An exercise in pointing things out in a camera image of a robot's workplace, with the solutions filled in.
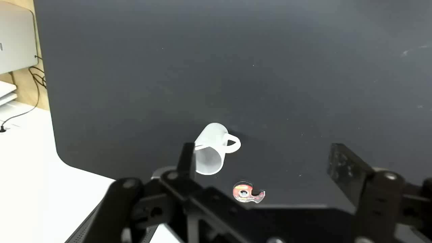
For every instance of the white stacked devices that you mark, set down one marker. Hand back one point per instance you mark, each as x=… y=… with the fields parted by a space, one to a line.
x=6 y=90

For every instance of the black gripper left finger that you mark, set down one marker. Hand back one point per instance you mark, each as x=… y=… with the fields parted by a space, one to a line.
x=128 y=198

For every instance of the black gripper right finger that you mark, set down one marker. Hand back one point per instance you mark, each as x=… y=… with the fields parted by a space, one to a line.
x=382 y=193

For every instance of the white ceramic mug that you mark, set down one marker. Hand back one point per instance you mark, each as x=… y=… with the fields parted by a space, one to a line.
x=209 y=157

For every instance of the black tablecloth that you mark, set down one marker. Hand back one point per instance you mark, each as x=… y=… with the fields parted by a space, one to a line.
x=270 y=68

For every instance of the white desk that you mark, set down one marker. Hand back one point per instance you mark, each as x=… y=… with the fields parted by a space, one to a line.
x=31 y=180

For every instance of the white computer case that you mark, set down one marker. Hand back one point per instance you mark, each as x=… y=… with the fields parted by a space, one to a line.
x=15 y=41

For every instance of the orange tape roll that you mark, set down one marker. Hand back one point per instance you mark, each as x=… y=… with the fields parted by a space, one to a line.
x=238 y=193

